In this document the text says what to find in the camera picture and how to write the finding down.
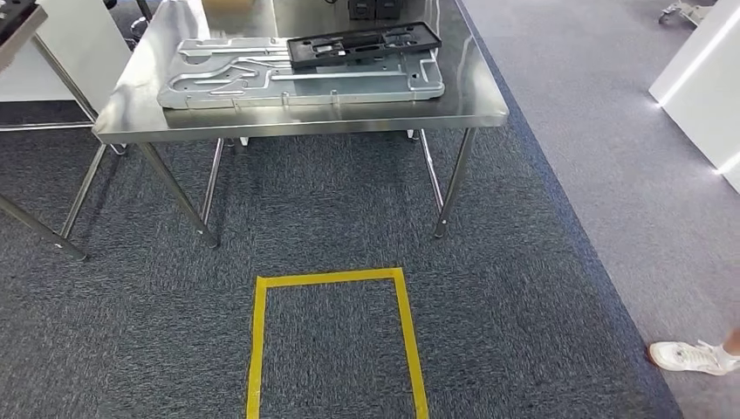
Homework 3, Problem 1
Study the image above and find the yellow floor tape rectangle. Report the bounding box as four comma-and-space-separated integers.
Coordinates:
245, 266, 431, 419

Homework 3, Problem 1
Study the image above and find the stainless steel workbench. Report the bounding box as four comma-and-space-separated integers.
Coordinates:
92, 0, 511, 251

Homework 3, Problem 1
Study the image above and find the small steel table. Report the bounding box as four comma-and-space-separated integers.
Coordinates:
0, 3, 129, 263

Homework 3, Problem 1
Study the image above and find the white cabinet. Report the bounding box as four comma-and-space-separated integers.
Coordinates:
0, 0, 133, 106

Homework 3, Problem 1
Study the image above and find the grey wheeled dolly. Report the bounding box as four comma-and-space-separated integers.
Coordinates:
657, 0, 719, 28

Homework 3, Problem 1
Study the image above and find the large stamped sheet-metal panel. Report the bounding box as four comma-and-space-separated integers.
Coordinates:
157, 35, 447, 111

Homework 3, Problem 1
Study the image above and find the white counter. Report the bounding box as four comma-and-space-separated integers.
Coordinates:
648, 0, 740, 195

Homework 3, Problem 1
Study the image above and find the black plastic plate frame part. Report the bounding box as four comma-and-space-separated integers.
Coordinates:
286, 21, 443, 71

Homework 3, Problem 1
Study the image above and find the person's foot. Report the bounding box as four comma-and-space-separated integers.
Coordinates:
648, 340, 740, 377

